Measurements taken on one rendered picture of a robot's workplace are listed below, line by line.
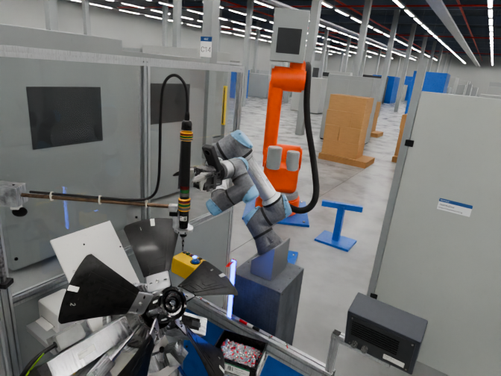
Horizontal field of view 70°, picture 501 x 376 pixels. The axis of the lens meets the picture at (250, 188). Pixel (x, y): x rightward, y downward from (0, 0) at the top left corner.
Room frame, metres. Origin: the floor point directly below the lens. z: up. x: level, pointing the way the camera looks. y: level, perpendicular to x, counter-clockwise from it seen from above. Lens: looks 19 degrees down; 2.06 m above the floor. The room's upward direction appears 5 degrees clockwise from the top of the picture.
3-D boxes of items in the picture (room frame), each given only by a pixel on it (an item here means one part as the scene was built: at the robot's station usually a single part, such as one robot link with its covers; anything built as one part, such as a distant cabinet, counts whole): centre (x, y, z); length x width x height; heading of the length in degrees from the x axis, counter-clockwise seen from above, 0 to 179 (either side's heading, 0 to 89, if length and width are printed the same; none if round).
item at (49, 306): (1.36, 0.82, 0.91); 0.17 x 0.16 x 0.11; 57
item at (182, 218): (1.21, 0.23, 1.67); 0.04 x 0.04 x 0.46
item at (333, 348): (1.22, -0.41, 0.96); 0.03 x 0.03 x 0.20; 57
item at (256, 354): (1.28, -0.02, 0.84); 0.19 x 0.14 x 0.04; 73
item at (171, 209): (1.20, 0.24, 1.51); 0.09 x 0.07 x 0.10; 92
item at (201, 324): (1.26, 0.23, 0.98); 0.20 x 0.16 x 0.20; 57
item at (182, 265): (1.67, 0.29, 1.02); 0.16 x 0.10 x 0.11; 57
